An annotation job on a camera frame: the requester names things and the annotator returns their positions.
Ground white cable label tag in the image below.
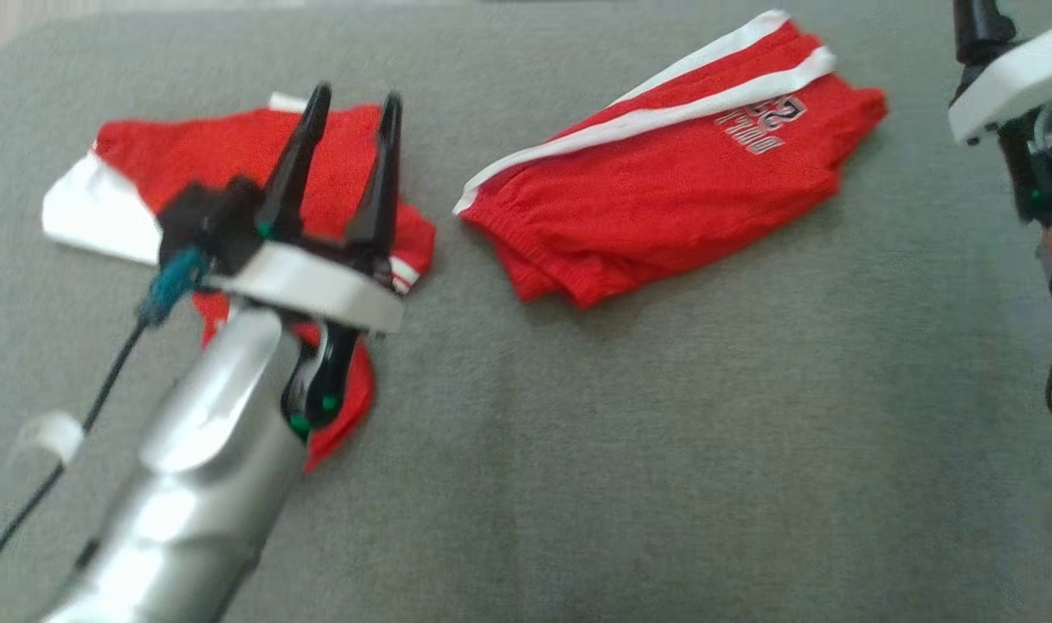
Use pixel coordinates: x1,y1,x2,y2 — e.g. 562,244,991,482
16,411,86,464

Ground red white Bulls jersey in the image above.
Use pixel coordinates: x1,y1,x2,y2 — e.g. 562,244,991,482
42,93,438,474

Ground large grey fabric sofa seat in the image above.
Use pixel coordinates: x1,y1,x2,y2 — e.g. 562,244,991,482
0,0,1052,623

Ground red shorts with white stripes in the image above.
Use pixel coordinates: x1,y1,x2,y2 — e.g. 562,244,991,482
452,9,888,310

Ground black cable with teal connector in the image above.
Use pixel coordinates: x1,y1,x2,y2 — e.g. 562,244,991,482
0,247,211,611

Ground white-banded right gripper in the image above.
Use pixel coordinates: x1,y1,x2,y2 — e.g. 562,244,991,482
948,0,1052,146

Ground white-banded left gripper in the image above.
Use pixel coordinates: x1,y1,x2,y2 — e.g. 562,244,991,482
204,81,406,336

